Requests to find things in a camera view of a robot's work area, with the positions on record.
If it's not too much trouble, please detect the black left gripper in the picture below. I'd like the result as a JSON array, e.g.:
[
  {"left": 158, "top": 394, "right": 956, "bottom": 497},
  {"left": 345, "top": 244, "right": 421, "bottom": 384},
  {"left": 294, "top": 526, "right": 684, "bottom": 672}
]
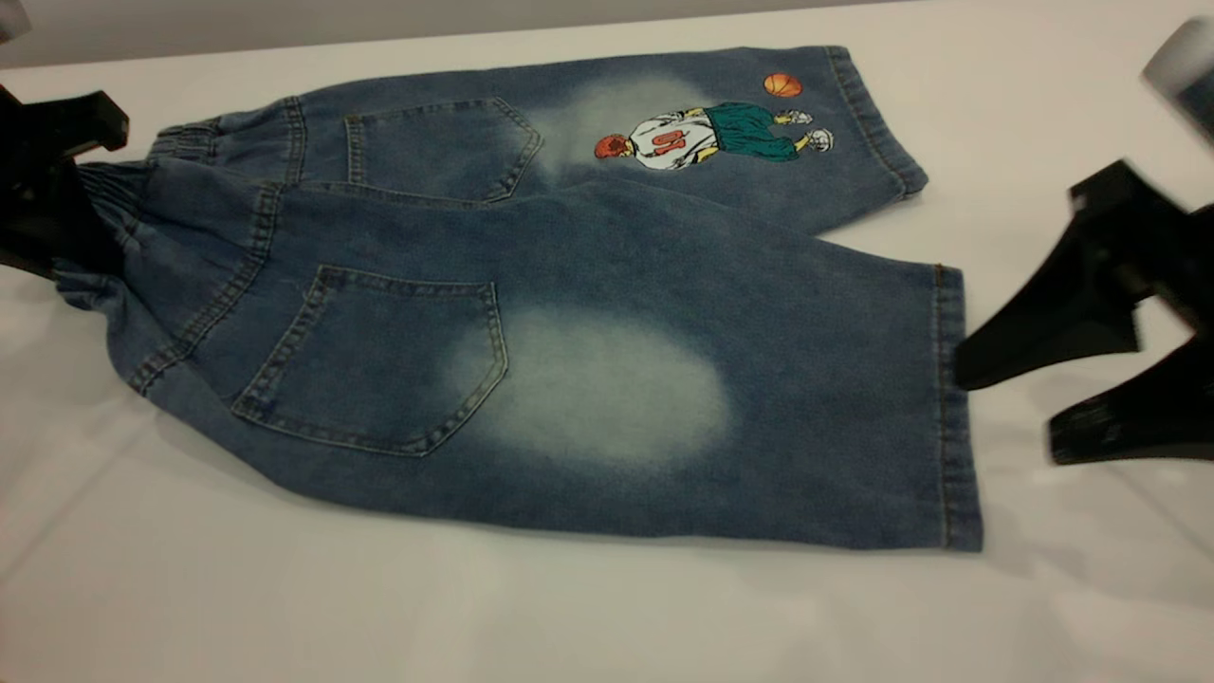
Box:
[{"left": 0, "top": 85, "right": 130, "bottom": 278}]

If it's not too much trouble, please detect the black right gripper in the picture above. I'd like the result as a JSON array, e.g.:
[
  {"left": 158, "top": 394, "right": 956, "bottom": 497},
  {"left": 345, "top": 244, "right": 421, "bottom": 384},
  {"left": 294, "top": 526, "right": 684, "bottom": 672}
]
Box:
[{"left": 953, "top": 159, "right": 1214, "bottom": 466}]

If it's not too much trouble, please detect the blue denim jeans basketball print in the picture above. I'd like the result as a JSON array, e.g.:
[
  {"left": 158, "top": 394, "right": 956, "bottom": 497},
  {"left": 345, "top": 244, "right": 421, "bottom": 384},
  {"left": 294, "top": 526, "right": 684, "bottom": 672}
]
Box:
[{"left": 52, "top": 46, "right": 984, "bottom": 553}]

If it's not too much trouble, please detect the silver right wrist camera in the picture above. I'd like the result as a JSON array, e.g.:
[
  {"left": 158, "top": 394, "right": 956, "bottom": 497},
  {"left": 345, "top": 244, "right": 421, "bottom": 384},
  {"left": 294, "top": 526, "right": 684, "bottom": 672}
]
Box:
[{"left": 1143, "top": 17, "right": 1214, "bottom": 148}]

